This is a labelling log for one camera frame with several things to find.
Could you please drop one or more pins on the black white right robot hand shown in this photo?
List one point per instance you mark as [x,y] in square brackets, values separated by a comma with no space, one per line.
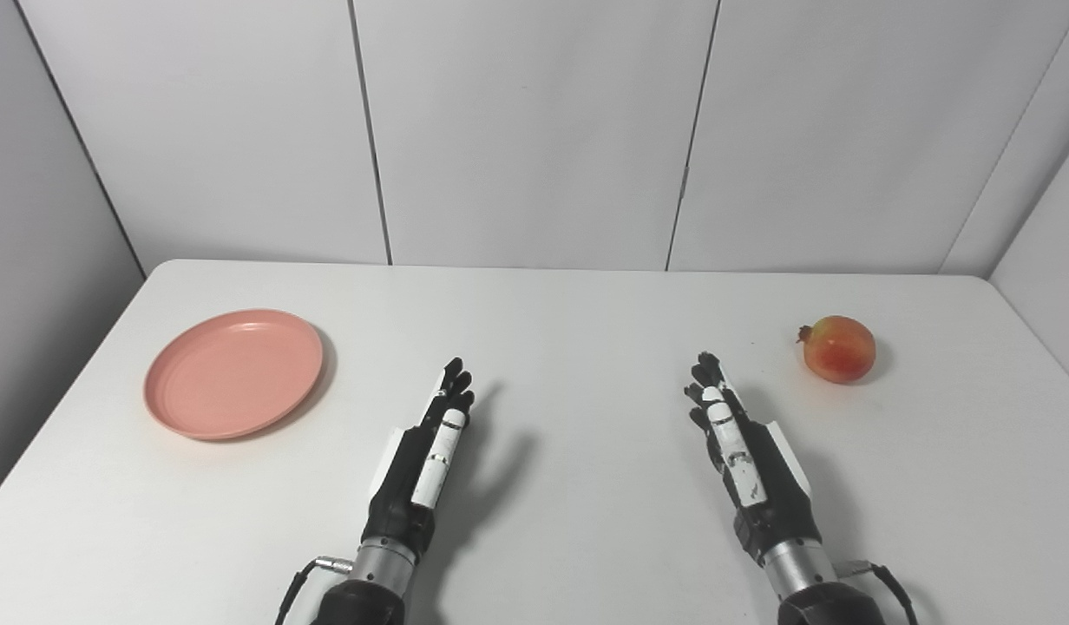
[773,495]

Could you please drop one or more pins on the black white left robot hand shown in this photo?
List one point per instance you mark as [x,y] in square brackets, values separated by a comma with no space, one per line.
[397,486]

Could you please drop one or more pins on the red yellow pomegranate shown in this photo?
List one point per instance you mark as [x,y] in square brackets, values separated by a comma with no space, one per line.
[840,349]

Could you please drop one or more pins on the pink round plate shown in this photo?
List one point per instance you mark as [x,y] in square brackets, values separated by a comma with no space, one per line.
[232,373]

